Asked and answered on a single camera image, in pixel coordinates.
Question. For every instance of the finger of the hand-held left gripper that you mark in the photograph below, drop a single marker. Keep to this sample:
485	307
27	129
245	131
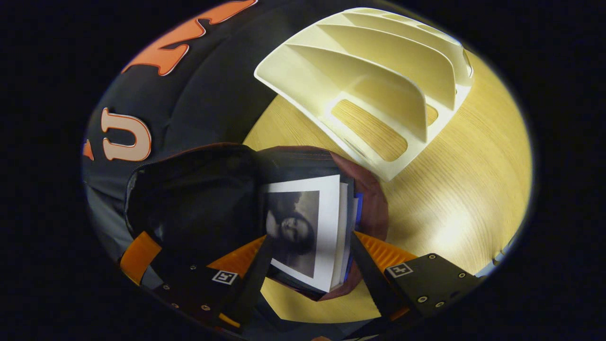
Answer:
139	255

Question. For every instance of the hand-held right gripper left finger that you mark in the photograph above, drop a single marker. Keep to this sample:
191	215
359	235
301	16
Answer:
253	289

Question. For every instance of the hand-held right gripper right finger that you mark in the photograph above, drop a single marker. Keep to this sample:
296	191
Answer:
374	279

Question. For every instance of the grey portrait book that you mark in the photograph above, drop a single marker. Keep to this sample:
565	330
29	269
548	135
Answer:
326	227

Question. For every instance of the blue book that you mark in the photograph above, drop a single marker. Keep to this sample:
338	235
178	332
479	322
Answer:
358	203

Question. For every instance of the maroon schoolbag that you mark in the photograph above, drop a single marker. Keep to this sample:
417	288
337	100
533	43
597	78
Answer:
189	189

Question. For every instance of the white bookshelf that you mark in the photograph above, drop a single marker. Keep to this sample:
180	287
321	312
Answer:
307	80

